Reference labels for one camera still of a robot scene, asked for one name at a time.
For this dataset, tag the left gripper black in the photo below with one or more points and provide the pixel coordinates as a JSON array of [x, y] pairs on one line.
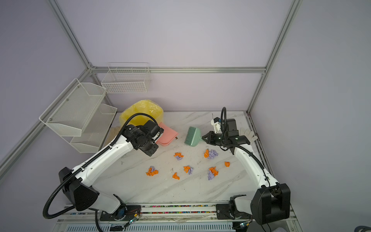
[[150, 152]]

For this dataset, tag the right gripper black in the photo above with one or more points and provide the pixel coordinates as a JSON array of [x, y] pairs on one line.
[[209, 139]]

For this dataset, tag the pink plastic dustpan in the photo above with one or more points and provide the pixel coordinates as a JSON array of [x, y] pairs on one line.
[[167, 137]]

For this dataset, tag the green hand brush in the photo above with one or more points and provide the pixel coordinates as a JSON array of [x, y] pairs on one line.
[[193, 137]]

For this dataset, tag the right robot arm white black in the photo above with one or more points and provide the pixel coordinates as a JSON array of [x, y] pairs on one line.
[[271, 200]]

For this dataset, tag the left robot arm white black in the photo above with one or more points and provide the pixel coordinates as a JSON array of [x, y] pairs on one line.
[[77, 184]]

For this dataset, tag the white cotton glove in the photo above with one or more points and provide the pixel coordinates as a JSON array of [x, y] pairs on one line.
[[249, 134]]

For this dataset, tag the beige rubber glove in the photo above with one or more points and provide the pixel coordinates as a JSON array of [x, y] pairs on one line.
[[113, 132]]

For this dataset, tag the yellow-lined trash bin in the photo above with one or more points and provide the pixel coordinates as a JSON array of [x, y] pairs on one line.
[[144, 106]]

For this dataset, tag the orange purple scrap far left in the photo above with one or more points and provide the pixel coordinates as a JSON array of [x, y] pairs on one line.
[[152, 171]]

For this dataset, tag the orange purple scrap near dustpan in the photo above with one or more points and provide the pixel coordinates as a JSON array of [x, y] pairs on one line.
[[178, 156]]

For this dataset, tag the lower white mesh shelf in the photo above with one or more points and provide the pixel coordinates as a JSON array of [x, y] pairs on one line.
[[95, 133]]

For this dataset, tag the white mesh shelf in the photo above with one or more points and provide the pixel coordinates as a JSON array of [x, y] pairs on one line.
[[95, 133], [70, 114]]

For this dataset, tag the small orange scrap centre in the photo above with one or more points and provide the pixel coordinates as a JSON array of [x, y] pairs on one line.
[[175, 176]]

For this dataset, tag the upper white mesh shelf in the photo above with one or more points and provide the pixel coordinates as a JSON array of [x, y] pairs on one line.
[[70, 114]]

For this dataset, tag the white wire basket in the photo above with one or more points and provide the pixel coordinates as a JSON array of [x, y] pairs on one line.
[[127, 77]]

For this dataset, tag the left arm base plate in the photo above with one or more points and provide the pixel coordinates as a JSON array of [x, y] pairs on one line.
[[123, 214]]

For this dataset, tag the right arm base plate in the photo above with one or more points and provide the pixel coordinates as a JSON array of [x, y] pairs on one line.
[[229, 211]]

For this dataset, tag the aluminium front rail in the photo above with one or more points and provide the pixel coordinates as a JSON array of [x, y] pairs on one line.
[[185, 217]]

